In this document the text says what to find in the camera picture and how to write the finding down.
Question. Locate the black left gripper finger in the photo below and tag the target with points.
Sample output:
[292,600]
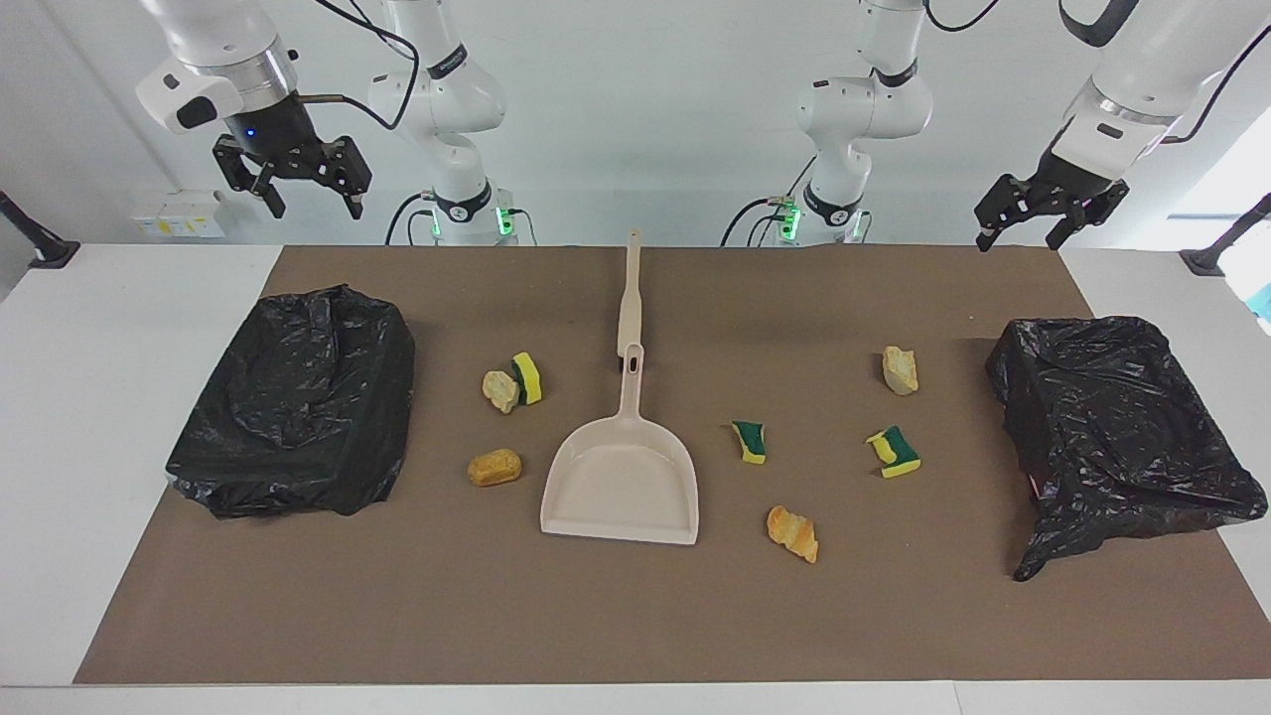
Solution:
[985,238]
[1059,236]

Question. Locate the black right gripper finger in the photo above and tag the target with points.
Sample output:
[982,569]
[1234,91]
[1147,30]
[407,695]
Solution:
[353,205]
[273,202]

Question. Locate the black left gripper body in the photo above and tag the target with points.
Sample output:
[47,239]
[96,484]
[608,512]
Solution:
[1058,189]

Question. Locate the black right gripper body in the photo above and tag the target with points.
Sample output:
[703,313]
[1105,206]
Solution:
[283,144]

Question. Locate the pale beige foam chunk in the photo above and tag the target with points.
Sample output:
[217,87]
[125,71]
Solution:
[499,391]
[900,370]

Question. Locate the yellow green sponge piece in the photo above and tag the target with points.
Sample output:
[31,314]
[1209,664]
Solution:
[895,452]
[529,379]
[752,443]

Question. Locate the beige hand brush black bristles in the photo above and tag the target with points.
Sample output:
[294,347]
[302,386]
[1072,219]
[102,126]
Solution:
[630,298]

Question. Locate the brown bread roll toy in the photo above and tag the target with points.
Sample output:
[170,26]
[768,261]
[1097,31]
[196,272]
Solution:
[494,468]

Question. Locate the orange croissant toy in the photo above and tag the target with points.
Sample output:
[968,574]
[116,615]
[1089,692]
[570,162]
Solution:
[792,534]

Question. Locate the beige plastic dustpan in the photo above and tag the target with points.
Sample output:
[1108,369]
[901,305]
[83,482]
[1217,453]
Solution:
[621,487]

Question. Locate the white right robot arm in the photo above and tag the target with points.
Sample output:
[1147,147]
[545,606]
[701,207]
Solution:
[442,99]

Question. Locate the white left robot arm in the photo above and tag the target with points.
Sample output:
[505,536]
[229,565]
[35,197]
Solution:
[864,104]

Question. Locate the black bag-lined trash bin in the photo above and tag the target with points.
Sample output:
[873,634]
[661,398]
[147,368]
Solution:
[298,407]

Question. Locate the right black bag bin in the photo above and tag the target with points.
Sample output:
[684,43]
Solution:
[1112,437]

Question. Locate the teal box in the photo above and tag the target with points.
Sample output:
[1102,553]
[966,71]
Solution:
[1263,301]

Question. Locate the brown table mat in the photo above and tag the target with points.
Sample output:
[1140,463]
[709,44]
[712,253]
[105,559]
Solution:
[635,616]

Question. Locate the white wall box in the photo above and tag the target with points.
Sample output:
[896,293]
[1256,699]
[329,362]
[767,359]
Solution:
[179,214]

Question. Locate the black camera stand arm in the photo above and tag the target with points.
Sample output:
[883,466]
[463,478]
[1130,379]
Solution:
[45,248]
[1216,253]

